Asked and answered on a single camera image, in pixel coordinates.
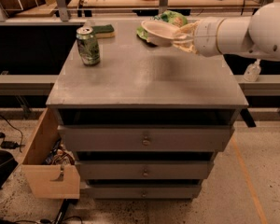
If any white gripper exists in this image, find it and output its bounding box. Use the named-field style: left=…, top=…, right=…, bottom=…
left=173, top=17, right=224, bottom=57

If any white paper bowl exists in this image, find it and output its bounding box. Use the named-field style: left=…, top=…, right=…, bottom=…
left=141, top=20, right=179, bottom=47

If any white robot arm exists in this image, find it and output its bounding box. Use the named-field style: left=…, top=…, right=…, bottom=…
left=174, top=2, right=280, bottom=62

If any green soda can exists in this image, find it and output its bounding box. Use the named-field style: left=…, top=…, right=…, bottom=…
left=76, top=26, right=100, bottom=66

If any green chip bag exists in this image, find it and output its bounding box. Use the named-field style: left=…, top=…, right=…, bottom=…
left=136, top=10, right=188, bottom=43

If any clear sanitizer bottle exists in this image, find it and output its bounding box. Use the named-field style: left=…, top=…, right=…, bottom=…
left=244, top=60, right=261, bottom=82

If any green yellow sponge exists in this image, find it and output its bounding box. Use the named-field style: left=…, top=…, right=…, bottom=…
left=92, top=24, right=115, bottom=38

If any grey drawer cabinet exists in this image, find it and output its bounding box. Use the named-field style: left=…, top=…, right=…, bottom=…
left=47, top=20, right=247, bottom=188

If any top grey drawer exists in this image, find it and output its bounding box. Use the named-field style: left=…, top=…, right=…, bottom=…
left=58, top=126, right=234, bottom=152

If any grey drawer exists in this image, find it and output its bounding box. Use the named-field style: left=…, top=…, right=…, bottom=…
left=83, top=185, right=202, bottom=199
left=76, top=161, right=214, bottom=180
left=58, top=126, right=234, bottom=152

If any middle grey drawer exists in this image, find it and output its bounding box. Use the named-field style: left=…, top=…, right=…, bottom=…
left=76, top=161, right=214, bottom=180

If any bottom grey drawer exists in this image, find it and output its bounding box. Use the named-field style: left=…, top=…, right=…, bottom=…
left=83, top=185, right=202, bottom=199

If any wooden box with clutter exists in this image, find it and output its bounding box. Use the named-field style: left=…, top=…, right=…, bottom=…
left=21, top=108, right=80, bottom=199

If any black power adapter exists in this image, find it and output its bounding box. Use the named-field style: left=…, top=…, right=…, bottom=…
left=0, top=141, right=19, bottom=149

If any black chair seat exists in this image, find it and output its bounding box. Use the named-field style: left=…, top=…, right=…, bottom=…
left=0, top=149, right=19, bottom=200

